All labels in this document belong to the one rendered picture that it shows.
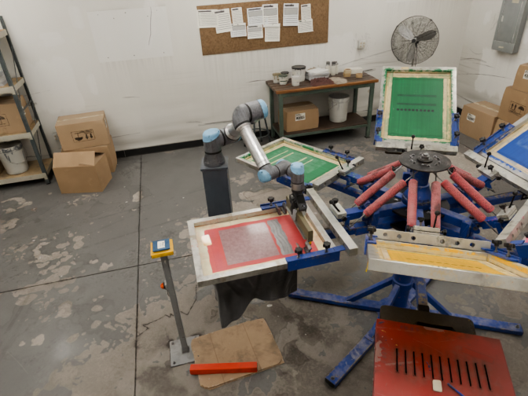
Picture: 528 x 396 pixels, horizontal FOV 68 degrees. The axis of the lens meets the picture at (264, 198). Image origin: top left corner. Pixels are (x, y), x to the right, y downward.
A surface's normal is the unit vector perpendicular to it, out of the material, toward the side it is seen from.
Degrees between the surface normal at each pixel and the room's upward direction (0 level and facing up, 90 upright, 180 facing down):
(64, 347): 0
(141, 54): 90
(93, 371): 0
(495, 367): 0
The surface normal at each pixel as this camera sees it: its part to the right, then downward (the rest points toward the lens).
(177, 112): 0.25, 0.49
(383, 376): -0.05, -0.85
